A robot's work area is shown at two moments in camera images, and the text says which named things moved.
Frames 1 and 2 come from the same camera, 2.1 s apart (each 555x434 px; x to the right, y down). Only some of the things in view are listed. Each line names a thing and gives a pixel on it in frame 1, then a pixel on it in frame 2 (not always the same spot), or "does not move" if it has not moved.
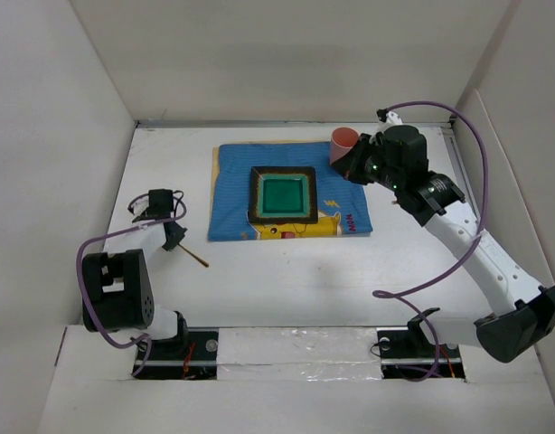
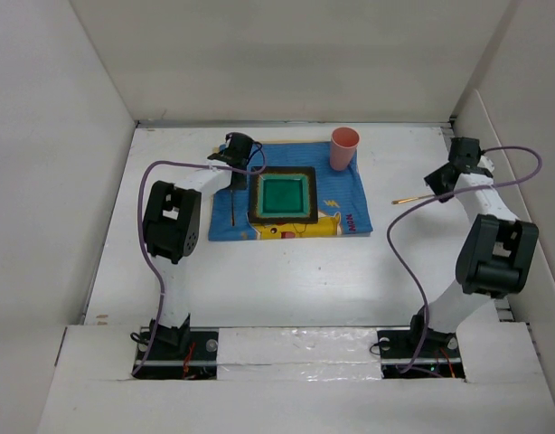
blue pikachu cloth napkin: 342,205 does not move
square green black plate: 283,195 does not move
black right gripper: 349,165 → 433,178
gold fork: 200,259 → 232,211
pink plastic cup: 341,141 does not move
